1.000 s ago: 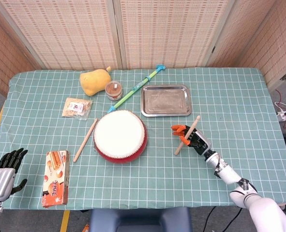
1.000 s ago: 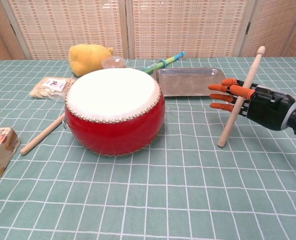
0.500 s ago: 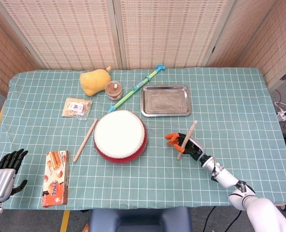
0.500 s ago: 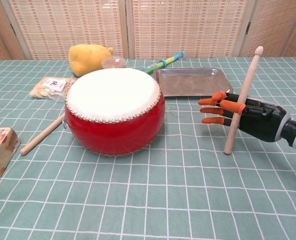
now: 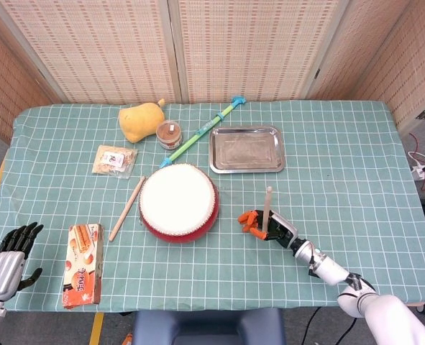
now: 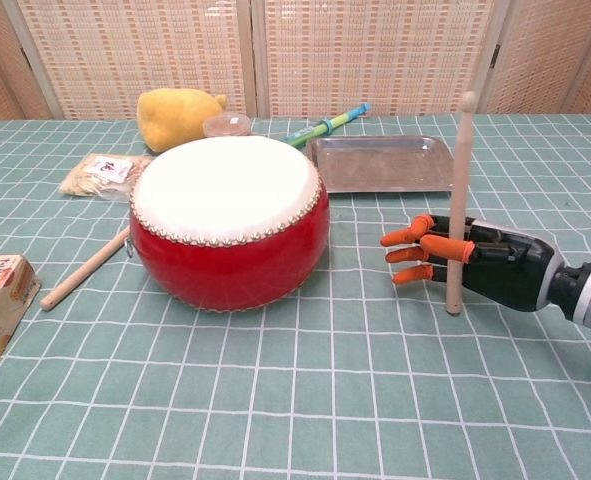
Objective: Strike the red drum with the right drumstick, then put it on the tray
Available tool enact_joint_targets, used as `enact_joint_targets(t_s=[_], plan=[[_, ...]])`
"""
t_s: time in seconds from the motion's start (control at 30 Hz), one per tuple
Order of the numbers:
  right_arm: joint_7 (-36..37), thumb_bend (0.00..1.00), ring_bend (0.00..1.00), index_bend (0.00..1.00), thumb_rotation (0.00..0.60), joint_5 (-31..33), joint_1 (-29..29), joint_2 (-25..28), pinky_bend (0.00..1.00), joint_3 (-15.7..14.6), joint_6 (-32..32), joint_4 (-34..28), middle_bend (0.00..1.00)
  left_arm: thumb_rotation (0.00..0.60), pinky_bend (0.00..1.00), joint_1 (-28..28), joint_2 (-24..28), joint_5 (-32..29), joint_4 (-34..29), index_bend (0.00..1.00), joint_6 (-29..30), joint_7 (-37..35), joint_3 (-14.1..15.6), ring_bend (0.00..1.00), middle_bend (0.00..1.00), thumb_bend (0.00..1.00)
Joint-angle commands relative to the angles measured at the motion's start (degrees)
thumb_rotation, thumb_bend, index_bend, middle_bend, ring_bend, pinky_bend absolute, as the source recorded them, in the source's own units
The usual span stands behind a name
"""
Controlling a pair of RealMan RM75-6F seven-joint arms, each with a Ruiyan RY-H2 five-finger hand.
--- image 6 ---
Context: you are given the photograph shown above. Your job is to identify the right silver orange-tipped robot hand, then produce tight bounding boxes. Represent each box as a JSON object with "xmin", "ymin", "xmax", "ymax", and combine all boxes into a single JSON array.
[{"xmin": 379, "ymin": 213, "xmax": 569, "ymax": 314}]

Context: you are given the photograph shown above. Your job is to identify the wooden drumstick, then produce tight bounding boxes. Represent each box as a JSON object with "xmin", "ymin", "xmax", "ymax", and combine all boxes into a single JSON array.
[
  {"xmin": 39, "ymin": 225, "xmax": 132, "ymax": 312},
  {"xmin": 446, "ymin": 91, "xmax": 477, "ymax": 318}
]

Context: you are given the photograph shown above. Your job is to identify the rectangular metal tray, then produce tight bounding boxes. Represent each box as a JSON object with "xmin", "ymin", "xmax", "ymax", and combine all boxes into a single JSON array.
[{"xmin": 304, "ymin": 135, "xmax": 459, "ymax": 195}]

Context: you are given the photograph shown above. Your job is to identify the red drum with white head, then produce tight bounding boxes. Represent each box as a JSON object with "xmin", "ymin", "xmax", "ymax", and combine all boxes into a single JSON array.
[{"xmin": 128, "ymin": 134, "xmax": 331, "ymax": 315}]

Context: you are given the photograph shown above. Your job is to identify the green blue toy water pump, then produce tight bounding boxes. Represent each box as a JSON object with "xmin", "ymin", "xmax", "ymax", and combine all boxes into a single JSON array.
[{"xmin": 283, "ymin": 102, "xmax": 372, "ymax": 147}]

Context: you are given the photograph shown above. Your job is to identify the green checkered tablecloth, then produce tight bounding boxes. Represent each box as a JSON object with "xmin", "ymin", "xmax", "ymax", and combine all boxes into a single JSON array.
[{"xmin": 0, "ymin": 113, "xmax": 591, "ymax": 480}]

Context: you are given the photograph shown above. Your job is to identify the small clear jar brown contents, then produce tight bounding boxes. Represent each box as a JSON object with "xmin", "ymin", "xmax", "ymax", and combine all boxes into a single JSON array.
[{"xmin": 202, "ymin": 113, "xmax": 252, "ymax": 139}]

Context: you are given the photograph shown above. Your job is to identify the yellow plush toy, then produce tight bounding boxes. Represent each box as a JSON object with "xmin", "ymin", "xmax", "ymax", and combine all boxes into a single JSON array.
[{"xmin": 136, "ymin": 88, "xmax": 228, "ymax": 154}]

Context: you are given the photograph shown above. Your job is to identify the clear snack bag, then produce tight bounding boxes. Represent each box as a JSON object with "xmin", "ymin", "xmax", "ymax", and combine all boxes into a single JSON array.
[{"xmin": 58, "ymin": 153, "xmax": 155, "ymax": 201}]

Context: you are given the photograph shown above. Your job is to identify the orange biscuit box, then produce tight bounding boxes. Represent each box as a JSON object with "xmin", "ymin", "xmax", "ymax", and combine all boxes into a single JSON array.
[{"xmin": 0, "ymin": 254, "xmax": 42, "ymax": 399}]

